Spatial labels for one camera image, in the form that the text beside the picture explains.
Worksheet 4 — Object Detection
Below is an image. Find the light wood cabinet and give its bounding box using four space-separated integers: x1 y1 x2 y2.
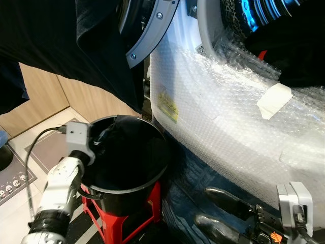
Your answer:
0 63 144 139

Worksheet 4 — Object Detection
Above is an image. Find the grey washer door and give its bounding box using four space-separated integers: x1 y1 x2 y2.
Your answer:
119 0 179 70

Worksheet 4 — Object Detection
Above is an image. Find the white tape piece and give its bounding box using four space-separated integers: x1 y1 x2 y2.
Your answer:
256 83 294 120

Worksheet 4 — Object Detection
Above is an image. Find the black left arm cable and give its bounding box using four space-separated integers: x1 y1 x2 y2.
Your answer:
24 126 67 220

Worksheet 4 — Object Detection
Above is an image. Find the dark blue floor cloth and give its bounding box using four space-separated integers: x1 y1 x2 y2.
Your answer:
161 136 285 244

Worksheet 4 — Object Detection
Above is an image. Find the blue and black round object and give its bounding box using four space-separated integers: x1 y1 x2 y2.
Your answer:
0 129 9 171

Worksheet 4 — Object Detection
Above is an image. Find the black hanging garment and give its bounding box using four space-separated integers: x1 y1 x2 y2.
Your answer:
0 0 146 113

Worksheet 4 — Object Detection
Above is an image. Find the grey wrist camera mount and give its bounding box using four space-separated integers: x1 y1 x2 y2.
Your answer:
277 181 313 240
64 121 96 166

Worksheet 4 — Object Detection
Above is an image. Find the black striped floor mat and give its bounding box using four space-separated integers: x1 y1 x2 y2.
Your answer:
65 202 105 244

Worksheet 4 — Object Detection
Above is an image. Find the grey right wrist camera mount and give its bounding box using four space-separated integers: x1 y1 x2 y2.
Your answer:
277 181 313 240

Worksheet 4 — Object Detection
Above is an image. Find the grey patterned floor mat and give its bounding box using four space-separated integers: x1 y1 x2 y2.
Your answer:
0 146 37 206
28 118 91 173

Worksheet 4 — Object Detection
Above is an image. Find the black plastic bucket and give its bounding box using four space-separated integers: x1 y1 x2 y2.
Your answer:
80 115 170 215

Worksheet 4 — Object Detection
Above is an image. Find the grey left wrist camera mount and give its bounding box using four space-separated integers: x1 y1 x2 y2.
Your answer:
64 121 96 166

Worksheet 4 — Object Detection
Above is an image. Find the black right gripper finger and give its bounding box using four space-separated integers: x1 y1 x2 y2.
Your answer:
205 187 256 217
194 213 244 244

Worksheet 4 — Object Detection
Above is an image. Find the red plastic stool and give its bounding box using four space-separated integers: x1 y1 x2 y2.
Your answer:
80 180 163 244

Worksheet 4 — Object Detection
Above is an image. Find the bubble-wrapped white washing machine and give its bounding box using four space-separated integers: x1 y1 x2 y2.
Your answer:
149 0 325 230

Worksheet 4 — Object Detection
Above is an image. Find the yellow warning label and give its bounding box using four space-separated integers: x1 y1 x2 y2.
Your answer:
157 91 180 124

